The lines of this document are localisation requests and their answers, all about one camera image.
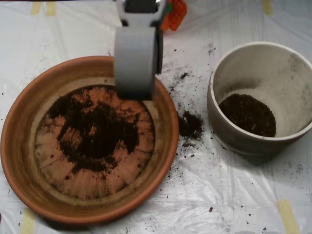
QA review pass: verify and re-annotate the dark soil pile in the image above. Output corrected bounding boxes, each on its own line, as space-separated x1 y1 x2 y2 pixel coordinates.
46 94 141 173

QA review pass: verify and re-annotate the terracotta plant saucer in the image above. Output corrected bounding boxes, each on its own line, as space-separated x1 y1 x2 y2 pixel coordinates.
0 55 180 225

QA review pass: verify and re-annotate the spilled dark soil heap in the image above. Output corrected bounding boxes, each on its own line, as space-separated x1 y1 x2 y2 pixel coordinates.
177 111 205 141

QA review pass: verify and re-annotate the dark soil in pot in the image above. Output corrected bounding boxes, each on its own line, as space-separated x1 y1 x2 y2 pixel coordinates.
218 93 277 137

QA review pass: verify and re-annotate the white ceramic pot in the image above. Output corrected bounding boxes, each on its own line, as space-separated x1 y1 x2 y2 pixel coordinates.
207 41 312 156

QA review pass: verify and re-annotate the clear white plastic sheet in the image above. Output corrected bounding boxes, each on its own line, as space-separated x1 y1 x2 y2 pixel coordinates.
0 0 312 234

